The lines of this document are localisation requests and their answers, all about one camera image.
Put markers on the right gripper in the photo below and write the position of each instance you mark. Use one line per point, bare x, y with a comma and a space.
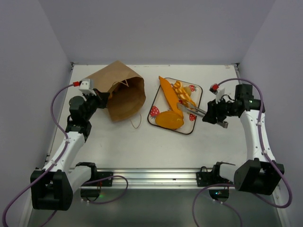
210, 112

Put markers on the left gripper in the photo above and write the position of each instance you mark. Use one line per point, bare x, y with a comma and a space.
101, 98

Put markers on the metal tongs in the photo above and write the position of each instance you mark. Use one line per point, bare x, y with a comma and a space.
198, 112

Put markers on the brown paper bag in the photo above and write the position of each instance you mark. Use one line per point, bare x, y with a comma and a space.
126, 88

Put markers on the twisted striped fake pastry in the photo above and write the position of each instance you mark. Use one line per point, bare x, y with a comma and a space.
184, 93

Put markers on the orange fake baguette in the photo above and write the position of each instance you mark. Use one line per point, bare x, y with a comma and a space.
170, 95

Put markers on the oval orange fake loaf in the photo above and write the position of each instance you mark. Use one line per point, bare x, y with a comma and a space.
169, 120

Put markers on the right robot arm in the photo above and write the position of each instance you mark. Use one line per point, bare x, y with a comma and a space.
259, 173

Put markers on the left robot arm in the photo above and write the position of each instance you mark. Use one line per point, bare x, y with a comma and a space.
76, 133

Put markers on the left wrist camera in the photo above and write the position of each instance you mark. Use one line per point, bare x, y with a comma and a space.
85, 86

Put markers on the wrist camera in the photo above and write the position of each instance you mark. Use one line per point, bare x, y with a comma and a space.
85, 86
219, 92

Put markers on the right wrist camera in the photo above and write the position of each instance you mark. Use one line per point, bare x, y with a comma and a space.
219, 92

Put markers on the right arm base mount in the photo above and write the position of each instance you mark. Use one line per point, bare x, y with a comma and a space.
206, 177

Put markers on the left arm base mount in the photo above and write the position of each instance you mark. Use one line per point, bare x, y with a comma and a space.
92, 191

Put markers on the aluminium frame rail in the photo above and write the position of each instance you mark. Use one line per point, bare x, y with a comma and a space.
129, 178

